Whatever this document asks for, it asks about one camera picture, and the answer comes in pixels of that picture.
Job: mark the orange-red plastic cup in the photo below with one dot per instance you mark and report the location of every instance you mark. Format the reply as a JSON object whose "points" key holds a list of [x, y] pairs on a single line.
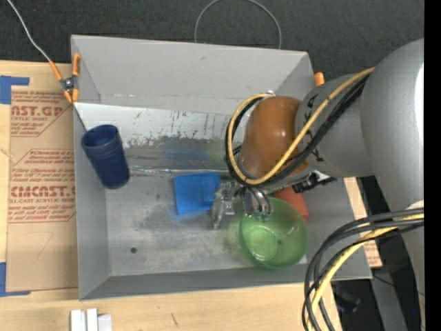
{"points": [[294, 200]]}

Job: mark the dark blue plastic cup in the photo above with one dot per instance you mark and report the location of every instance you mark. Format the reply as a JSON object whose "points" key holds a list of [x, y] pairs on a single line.
{"points": [[107, 157]]}

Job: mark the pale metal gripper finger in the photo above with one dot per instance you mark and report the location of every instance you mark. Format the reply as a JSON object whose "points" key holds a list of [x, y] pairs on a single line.
{"points": [[218, 214], [229, 208]]}

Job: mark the black cylinder on white bracket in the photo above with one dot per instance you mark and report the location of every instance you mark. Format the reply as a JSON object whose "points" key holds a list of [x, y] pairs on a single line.
{"points": [[310, 183]]}

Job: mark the clear green plastic bowl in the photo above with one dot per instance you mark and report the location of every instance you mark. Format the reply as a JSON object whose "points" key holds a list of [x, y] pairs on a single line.
{"points": [[275, 243]]}

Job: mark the blue flat sponge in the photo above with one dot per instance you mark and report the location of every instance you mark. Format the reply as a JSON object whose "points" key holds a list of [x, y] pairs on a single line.
{"points": [[193, 193]]}

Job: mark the grey metal bin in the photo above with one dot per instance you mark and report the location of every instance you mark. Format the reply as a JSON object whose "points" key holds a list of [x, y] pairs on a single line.
{"points": [[165, 240]]}

